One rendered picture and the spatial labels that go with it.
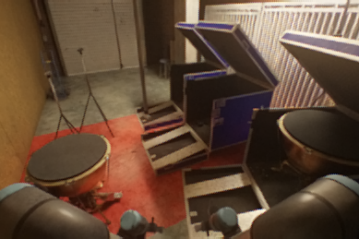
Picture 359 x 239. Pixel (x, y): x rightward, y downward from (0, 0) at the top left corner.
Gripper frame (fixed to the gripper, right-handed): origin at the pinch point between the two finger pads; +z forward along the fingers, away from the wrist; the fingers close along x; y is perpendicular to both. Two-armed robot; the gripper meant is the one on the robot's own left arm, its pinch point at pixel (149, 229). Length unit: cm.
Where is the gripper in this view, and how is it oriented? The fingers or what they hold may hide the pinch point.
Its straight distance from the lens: 131.5
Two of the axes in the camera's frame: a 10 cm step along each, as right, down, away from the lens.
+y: 0.8, -8.0, 6.0
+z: 1.7, 6.0, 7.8
